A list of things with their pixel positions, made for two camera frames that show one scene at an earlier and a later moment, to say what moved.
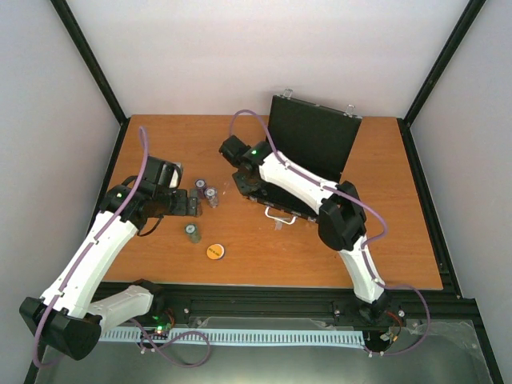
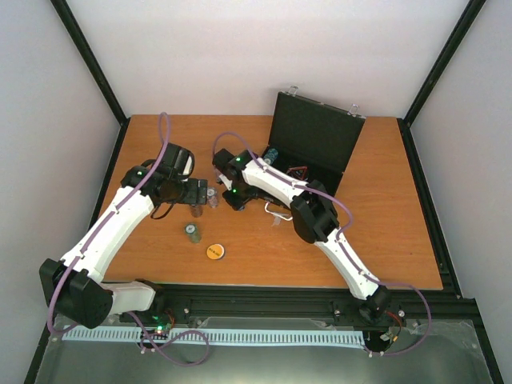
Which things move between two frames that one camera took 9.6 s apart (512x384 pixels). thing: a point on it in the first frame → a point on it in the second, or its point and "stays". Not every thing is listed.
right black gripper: x=245 y=189 → x=236 y=204
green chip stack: x=193 y=234 stays
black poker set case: x=319 y=139 stays
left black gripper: x=182 y=208 → x=193 y=196
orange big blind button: x=215 y=251 stays
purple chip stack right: x=211 y=194 stays
